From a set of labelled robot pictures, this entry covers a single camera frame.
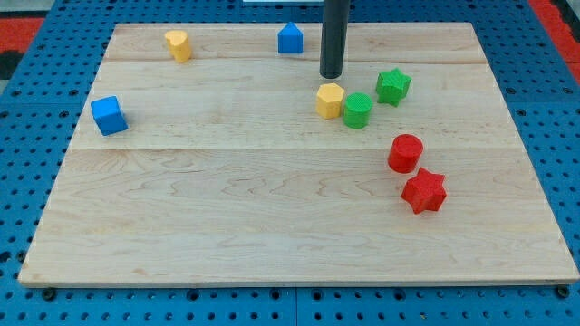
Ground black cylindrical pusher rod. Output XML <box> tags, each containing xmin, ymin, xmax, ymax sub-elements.
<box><xmin>319</xmin><ymin>0</ymin><xmax>351</xmax><ymax>80</ymax></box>

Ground green star block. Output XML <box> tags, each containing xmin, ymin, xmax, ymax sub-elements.
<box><xmin>375</xmin><ymin>68</ymin><xmax>412</xmax><ymax>107</ymax></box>

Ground wooden board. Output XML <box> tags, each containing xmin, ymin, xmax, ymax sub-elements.
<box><xmin>19</xmin><ymin>23</ymin><xmax>579</xmax><ymax>288</ymax></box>

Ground red star block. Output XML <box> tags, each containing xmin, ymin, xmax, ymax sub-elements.
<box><xmin>401</xmin><ymin>168</ymin><xmax>447</xmax><ymax>214</ymax></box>

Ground blue pentagon house block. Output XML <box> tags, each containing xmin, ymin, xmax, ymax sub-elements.
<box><xmin>277</xmin><ymin>22</ymin><xmax>304</xmax><ymax>53</ymax></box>

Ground yellow hexagon block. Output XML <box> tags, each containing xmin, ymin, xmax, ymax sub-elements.
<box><xmin>315</xmin><ymin>83</ymin><xmax>345</xmax><ymax>120</ymax></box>

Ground green cylinder block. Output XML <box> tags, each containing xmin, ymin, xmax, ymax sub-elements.
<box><xmin>343</xmin><ymin>92</ymin><xmax>372</xmax><ymax>129</ymax></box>

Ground red cylinder block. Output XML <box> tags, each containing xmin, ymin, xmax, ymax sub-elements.
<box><xmin>387</xmin><ymin>134</ymin><xmax>423</xmax><ymax>173</ymax></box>

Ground yellow heart block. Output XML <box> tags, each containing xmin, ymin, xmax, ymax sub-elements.
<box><xmin>164</xmin><ymin>30</ymin><xmax>192</xmax><ymax>63</ymax></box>

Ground blue cube block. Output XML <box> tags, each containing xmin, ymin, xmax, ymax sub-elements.
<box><xmin>91</xmin><ymin>96</ymin><xmax>129</xmax><ymax>136</ymax></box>

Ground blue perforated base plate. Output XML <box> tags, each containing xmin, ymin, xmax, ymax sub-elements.
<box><xmin>1</xmin><ymin>1</ymin><xmax>579</xmax><ymax>325</ymax></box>

